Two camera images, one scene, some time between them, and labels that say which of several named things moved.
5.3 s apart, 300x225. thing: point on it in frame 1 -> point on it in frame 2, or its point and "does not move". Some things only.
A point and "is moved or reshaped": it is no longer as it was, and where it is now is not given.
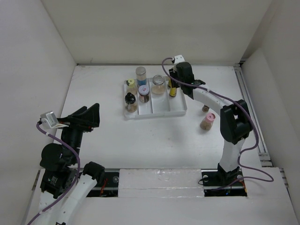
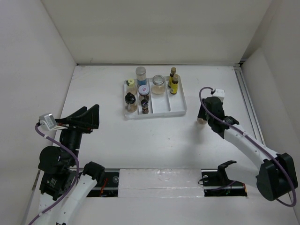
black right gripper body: [174, 74] -> [201, 115]
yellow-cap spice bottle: [131, 87] does not move
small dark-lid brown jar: [205, 108] is moved or reshaped
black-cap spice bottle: [130, 99] does not move
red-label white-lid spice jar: [144, 93] does not move
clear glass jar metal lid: [158, 86] does not move
